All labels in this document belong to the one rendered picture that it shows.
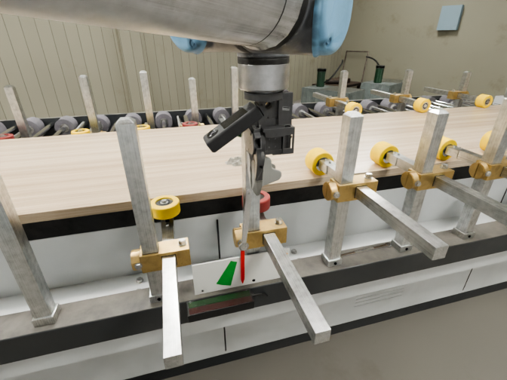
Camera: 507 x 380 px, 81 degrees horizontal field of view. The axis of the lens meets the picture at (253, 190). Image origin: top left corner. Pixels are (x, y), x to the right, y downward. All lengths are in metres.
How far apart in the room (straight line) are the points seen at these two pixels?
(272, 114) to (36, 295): 0.65
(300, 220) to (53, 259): 0.78
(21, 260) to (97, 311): 0.22
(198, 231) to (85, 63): 3.85
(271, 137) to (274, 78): 0.11
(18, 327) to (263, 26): 0.85
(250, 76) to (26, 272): 0.62
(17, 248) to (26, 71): 3.81
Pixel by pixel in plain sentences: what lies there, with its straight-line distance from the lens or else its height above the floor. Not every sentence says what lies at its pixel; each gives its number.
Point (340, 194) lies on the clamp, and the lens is 0.80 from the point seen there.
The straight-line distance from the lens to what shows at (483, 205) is 0.90.
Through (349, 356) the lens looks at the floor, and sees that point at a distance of 1.63.
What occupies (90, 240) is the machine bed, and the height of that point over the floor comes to 0.77.
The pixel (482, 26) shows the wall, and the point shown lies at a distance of 7.49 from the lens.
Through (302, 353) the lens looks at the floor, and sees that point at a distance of 1.59.
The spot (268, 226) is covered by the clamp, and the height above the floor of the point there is 0.87.
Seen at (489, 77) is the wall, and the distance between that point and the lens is 7.45.
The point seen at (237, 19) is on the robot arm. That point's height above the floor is 1.32.
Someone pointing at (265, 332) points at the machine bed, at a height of 0.18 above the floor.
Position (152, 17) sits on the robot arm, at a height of 1.32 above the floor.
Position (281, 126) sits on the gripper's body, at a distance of 0.57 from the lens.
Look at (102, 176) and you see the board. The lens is 1.09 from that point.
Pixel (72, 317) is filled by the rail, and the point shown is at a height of 0.70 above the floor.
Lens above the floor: 1.30
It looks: 27 degrees down
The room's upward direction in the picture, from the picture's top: straight up
